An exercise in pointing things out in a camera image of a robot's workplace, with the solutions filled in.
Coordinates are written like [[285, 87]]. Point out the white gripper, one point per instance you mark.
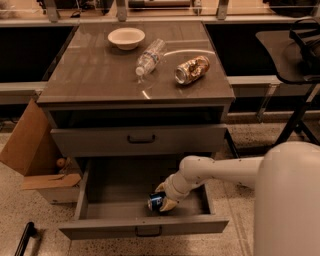
[[172, 191]]

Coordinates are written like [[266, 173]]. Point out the blue pepsi can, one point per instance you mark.
[[155, 201]]

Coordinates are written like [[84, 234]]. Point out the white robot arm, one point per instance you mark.
[[286, 181]]

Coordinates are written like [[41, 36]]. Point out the open grey middle drawer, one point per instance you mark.
[[113, 196]]

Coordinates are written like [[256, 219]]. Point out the grey upper drawer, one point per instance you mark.
[[145, 140]]

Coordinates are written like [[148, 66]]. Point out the grey drawer cabinet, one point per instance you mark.
[[95, 84]]

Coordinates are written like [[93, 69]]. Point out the gold patterned can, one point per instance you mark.
[[191, 70]]

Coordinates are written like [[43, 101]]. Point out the small round wooden ball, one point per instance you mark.
[[61, 162]]

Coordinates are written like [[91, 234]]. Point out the black bar on floor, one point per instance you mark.
[[29, 232]]

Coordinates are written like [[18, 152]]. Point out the brown cardboard box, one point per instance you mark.
[[32, 152]]

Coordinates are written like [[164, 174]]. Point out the clear plastic water bottle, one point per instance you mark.
[[150, 58]]

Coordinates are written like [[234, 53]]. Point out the white paper bowl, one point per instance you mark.
[[126, 38]]

